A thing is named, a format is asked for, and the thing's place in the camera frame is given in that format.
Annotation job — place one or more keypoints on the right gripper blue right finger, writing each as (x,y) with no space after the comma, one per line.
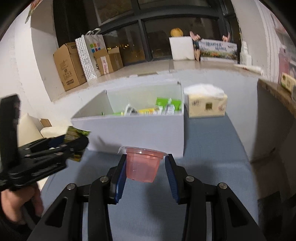
(230,220)

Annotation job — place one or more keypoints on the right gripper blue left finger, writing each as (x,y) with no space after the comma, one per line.
(63,220)

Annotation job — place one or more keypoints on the small green gold snack bag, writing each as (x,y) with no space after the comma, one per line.
(73,134)

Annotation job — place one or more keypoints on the pink jelly cup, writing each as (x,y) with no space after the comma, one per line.
(142,164)

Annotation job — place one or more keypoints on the green white snack pack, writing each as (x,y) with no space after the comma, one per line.
(161,104)
(171,106)

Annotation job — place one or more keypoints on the yellow sunflower seed bag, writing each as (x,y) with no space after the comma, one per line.
(147,111)

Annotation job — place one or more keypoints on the left hand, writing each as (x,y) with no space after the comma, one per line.
(13,201)

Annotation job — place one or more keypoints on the cream leather sofa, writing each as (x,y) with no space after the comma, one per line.
(28,131)

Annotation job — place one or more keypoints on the grey blue table cloth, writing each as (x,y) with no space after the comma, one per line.
(147,211)

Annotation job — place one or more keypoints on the large cardboard box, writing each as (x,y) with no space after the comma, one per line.
(69,67)

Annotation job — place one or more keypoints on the silver foil snack packet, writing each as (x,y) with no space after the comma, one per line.
(129,110)

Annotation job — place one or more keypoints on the tissue pack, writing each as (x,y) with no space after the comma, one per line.
(204,101)

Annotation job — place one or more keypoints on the brown side counter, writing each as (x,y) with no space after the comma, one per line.
(281,94)

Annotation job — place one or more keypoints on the white storage box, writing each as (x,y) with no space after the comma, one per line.
(110,132)

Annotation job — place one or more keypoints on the small open cardboard box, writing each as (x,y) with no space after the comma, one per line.
(108,61)

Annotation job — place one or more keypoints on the white dotted paper bag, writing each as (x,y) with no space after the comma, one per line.
(87,45)

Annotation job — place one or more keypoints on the yellow green carton box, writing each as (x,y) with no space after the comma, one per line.
(287,82)

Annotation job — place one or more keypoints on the rolled white paper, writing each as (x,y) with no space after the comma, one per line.
(251,68)

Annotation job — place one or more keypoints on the white spray bottle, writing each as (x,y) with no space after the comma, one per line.
(245,57)

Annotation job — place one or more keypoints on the printed gift box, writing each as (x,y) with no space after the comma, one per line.
(213,50)

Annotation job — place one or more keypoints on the white foam box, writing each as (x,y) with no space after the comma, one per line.
(182,48)

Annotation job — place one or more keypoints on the orange pomelo fruit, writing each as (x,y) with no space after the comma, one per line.
(176,32)

